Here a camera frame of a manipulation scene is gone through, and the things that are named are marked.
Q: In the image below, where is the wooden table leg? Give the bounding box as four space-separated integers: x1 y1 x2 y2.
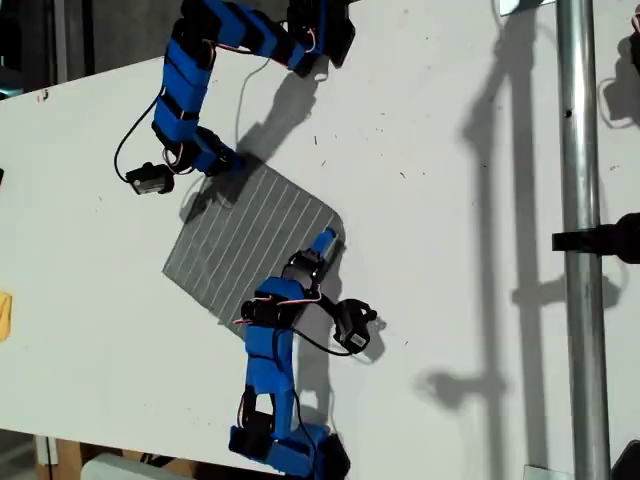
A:
49 439 84 480

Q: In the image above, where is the black corner object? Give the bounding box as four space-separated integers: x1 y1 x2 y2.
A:
609 439 640 480

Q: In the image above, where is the black clamp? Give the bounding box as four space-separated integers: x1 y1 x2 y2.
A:
551 212 640 265

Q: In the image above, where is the yellow object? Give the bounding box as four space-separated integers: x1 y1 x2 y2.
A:
0 289 14 343

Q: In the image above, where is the grey white-striped towel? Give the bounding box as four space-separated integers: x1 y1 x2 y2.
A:
161 162 347 344

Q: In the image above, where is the steel post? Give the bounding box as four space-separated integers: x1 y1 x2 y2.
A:
554 0 614 480

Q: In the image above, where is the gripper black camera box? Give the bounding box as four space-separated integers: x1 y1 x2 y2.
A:
332 298 379 356
124 162 176 196

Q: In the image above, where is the white box under table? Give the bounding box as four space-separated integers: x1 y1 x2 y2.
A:
80 452 201 480

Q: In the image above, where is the camera black cable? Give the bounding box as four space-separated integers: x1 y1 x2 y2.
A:
292 324 361 358
113 87 166 184

